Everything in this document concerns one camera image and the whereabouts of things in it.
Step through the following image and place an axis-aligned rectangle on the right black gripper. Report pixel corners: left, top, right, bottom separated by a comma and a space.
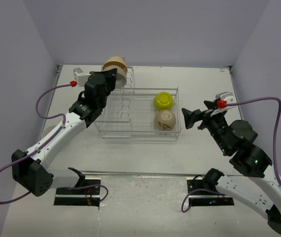
181, 100, 230, 154

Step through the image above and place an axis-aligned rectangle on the yellow-green bowl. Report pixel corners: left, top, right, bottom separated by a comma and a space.
153, 92, 174, 111

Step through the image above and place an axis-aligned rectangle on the white wire dish rack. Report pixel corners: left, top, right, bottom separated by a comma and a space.
95, 67, 181, 142

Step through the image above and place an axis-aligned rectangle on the beige bowl white interior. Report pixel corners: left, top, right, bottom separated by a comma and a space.
115, 67, 127, 89

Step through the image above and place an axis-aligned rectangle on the red bowl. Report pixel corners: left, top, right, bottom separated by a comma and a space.
41, 125, 57, 139

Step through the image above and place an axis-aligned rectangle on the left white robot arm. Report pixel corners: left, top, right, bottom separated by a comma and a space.
11, 69, 117, 197

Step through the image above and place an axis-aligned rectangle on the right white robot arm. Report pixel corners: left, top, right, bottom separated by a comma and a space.
182, 99, 281, 235

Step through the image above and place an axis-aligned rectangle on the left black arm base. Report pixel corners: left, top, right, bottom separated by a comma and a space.
52, 167, 109, 207

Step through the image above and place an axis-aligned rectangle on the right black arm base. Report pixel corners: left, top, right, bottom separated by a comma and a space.
181, 175, 235, 213

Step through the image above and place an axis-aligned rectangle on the beige bowl with drawing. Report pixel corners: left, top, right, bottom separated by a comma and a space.
154, 110, 176, 131

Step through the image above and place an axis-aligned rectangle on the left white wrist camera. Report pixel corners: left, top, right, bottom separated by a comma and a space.
73, 68, 91, 87

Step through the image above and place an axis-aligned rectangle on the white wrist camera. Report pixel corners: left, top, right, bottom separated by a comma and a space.
210, 92, 237, 117
73, 68, 91, 87

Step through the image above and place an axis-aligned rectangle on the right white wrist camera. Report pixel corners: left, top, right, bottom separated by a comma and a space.
210, 92, 237, 117

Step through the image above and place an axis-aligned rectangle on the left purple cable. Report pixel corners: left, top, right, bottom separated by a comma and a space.
0, 80, 78, 204

